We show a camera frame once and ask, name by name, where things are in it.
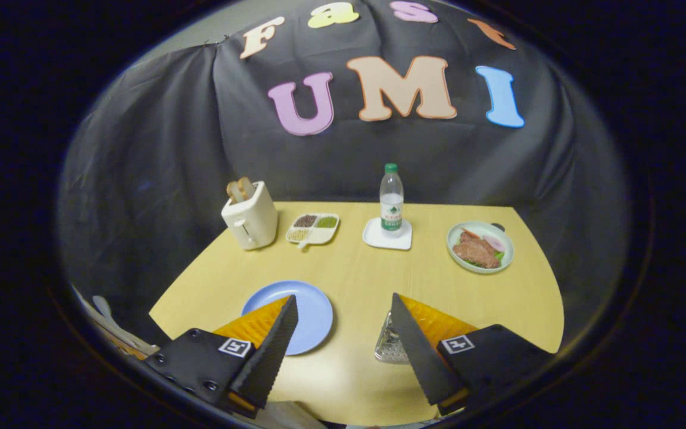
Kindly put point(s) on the white divided bean dish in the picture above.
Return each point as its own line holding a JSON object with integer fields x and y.
{"x": 319, "y": 237}

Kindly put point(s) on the beige printed cloth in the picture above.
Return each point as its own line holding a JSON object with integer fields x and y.
{"x": 118, "y": 333}

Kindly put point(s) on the clear green-capped water bottle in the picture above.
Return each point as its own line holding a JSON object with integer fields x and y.
{"x": 392, "y": 208}

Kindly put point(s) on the brown meat slices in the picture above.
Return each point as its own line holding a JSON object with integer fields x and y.
{"x": 474, "y": 253}

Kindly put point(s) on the blue round plate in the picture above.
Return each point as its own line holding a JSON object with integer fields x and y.
{"x": 313, "y": 316}

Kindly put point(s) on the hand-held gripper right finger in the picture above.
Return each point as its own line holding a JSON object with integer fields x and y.
{"x": 423, "y": 363}

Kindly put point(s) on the toasted bread slice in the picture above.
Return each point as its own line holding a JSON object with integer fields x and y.
{"x": 246, "y": 187}
{"x": 233, "y": 190}

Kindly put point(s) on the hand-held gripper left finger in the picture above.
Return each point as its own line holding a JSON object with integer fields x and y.
{"x": 265, "y": 363}

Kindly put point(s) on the perforated metal drainer basket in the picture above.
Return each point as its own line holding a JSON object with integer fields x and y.
{"x": 387, "y": 348}

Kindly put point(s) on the orange carrot piece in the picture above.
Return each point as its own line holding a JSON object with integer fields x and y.
{"x": 470, "y": 232}

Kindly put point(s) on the pink ham slice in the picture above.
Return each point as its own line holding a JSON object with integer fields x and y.
{"x": 493, "y": 243}

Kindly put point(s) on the black backdrop cloth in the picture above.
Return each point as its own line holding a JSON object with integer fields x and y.
{"x": 170, "y": 149}

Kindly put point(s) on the white square coaster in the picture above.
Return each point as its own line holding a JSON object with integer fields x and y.
{"x": 376, "y": 239}

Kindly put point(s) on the pale green food plate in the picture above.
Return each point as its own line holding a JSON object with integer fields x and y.
{"x": 507, "y": 256}

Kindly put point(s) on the cream white toaster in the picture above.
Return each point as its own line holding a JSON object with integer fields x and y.
{"x": 253, "y": 223}

